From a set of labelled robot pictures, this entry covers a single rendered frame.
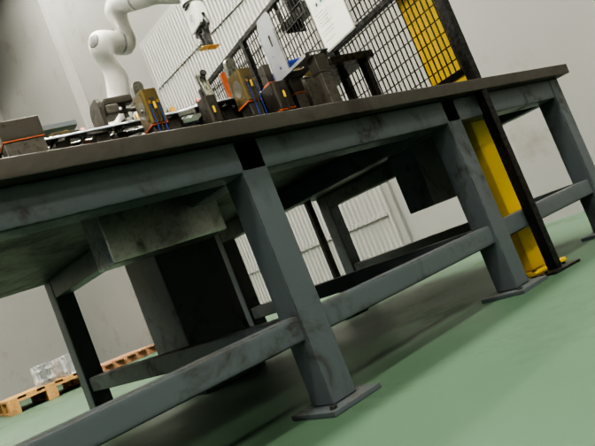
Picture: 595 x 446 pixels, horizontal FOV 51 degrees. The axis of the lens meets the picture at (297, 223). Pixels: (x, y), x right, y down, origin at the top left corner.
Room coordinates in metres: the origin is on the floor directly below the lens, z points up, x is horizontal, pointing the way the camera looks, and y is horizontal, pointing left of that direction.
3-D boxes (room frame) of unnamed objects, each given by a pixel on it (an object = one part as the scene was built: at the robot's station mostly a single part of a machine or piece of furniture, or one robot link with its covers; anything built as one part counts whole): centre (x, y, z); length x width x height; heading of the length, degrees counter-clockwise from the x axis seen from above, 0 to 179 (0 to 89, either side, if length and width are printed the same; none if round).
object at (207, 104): (2.11, 0.13, 0.84); 0.10 x 0.05 x 0.29; 32
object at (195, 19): (2.36, 0.06, 1.38); 0.10 x 0.07 x 0.11; 32
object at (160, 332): (2.70, 0.56, 0.33); 0.31 x 0.31 x 0.66; 41
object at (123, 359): (8.29, 2.91, 0.05); 1.13 x 0.78 x 0.10; 41
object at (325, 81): (2.13, -0.27, 0.84); 0.05 x 0.05 x 0.29; 32
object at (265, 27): (2.50, -0.17, 1.17); 0.12 x 0.01 x 0.34; 32
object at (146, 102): (1.99, 0.30, 0.87); 0.12 x 0.07 x 0.35; 32
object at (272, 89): (2.24, -0.11, 0.84); 0.12 x 0.07 x 0.28; 32
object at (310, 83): (2.40, -0.24, 0.88); 0.08 x 0.08 x 0.36; 32
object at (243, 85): (2.15, -0.01, 0.87); 0.12 x 0.07 x 0.35; 32
